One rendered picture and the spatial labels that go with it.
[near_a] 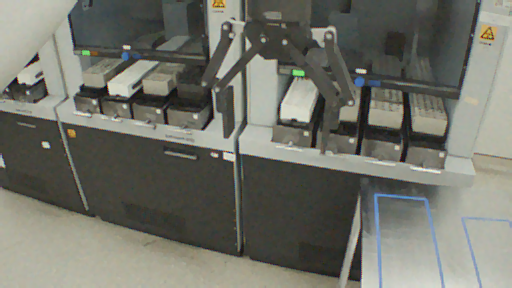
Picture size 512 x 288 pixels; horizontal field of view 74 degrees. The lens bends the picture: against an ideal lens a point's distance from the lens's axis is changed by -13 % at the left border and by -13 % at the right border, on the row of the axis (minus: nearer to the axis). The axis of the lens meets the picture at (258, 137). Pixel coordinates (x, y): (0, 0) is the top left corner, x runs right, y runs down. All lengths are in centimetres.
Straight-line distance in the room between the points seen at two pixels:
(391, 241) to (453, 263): 15
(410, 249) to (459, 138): 59
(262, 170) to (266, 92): 29
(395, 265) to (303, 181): 64
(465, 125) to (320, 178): 54
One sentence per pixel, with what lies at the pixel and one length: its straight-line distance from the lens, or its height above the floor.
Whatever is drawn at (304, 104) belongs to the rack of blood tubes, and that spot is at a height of 86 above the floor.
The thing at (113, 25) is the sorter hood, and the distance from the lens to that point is 154.
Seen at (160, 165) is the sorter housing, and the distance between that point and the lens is 163.
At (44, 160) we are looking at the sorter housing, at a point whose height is 40.
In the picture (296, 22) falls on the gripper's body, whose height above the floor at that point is 136.
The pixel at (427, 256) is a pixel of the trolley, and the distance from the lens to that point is 94.
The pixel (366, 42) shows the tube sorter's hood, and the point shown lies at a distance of 124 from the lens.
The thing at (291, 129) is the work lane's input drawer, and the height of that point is 80.
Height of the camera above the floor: 149
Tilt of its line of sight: 33 degrees down
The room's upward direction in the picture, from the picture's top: straight up
